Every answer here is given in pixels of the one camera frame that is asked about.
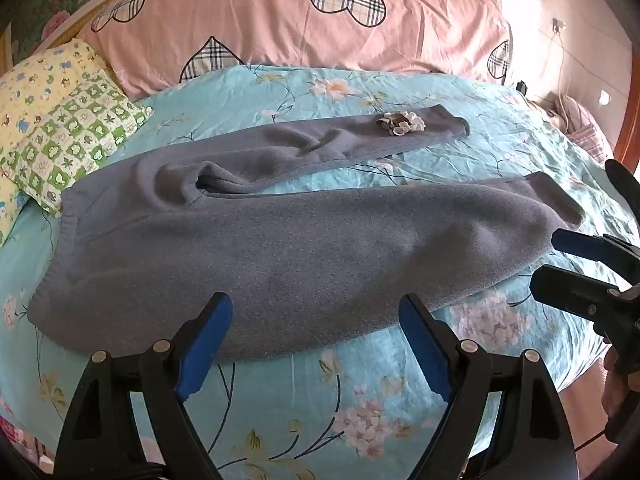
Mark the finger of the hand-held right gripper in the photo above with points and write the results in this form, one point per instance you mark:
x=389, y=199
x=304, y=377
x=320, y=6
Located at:
x=577, y=245
x=565, y=287

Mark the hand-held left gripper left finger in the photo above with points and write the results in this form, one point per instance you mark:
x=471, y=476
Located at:
x=207, y=340

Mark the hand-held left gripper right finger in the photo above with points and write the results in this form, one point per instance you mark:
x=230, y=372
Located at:
x=422, y=340

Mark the grey fleece pants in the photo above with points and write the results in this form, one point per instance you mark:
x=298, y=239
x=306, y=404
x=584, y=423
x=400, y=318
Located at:
x=300, y=260

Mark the person's right hand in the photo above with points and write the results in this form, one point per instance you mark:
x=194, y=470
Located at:
x=612, y=385

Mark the teal floral bedsheet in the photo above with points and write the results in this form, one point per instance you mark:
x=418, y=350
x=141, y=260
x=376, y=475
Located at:
x=350, y=390

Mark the pink striped cloth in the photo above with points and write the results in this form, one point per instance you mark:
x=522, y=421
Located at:
x=585, y=130

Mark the small black device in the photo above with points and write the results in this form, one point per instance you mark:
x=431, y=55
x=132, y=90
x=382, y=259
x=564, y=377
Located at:
x=522, y=87

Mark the white flower hair scrunchie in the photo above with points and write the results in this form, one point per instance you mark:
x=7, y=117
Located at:
x=400, y=122

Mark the green checked pillow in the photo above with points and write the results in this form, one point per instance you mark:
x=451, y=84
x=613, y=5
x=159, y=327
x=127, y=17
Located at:
x=75, y=135

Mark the yellow cartoon print pillow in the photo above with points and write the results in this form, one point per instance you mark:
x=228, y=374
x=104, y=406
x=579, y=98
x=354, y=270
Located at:
x=35, y=85

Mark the pink duvet with plaid hearts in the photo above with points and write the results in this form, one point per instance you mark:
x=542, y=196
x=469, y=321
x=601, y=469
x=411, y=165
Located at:
x=250, y=25

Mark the wooden door frame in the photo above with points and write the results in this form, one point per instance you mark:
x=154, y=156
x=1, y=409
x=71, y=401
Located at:
x=630, y=145

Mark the white wall socket with plug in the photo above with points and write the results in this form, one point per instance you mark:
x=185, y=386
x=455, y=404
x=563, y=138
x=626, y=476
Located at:
x=558, y=24

